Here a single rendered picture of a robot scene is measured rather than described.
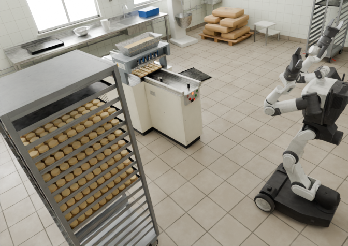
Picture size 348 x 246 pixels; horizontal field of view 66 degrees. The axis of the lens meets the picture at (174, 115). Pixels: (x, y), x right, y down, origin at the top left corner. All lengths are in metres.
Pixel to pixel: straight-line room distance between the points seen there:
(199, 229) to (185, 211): 0.25
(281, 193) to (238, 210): 0.45
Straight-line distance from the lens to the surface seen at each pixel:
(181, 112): 3.22
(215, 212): 2.94
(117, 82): 1.62
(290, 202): 2.89
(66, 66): 1.73
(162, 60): 3.92
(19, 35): 6.12
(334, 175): 3.51
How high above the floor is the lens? 2.39
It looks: 34 degrees down
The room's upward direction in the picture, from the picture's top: 8 degrees counter-clockwise
